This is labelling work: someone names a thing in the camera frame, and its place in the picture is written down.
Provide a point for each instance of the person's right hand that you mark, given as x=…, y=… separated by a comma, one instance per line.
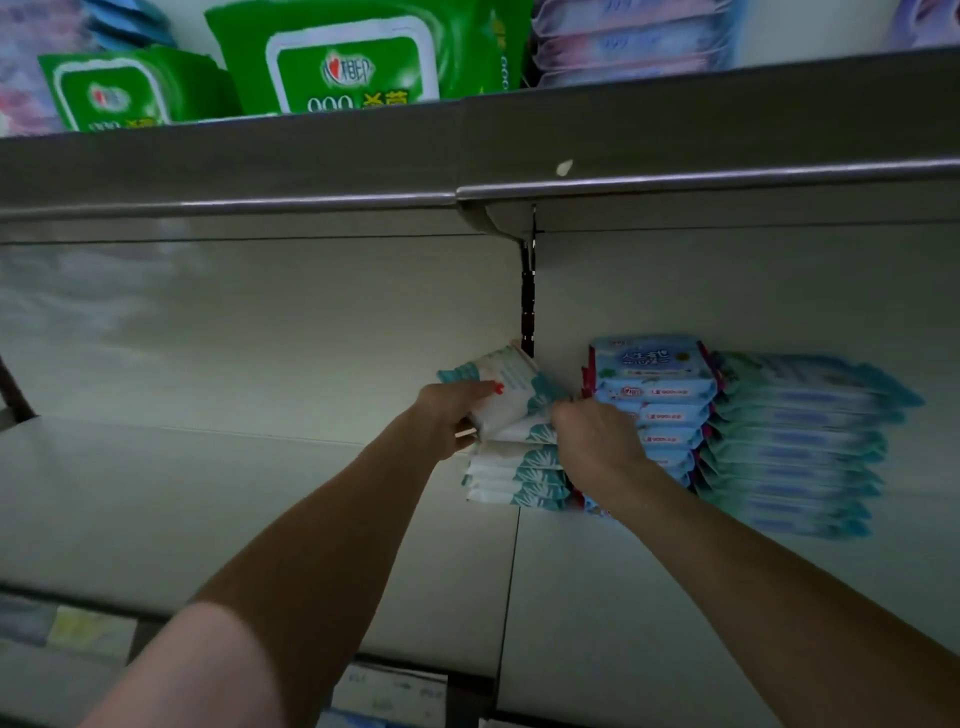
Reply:
x=600, y=447

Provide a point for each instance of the person's left hand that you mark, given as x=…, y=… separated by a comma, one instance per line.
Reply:
x=443, y=417

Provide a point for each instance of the stack of blue red packets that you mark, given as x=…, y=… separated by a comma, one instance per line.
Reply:
x=653, y=375

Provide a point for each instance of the stack of blue green packets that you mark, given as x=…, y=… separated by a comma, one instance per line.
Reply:
x=795, y=435

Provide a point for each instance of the metal store shelving unit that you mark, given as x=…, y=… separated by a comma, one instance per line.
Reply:
x=225, y=330

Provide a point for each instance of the person's right forearm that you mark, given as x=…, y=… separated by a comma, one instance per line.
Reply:
x=795, y=615

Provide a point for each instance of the person's left forearm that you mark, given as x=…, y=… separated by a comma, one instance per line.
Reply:
x=270, y=600

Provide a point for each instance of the dark blue gold pad packet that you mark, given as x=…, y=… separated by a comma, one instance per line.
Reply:
x=923, y=18

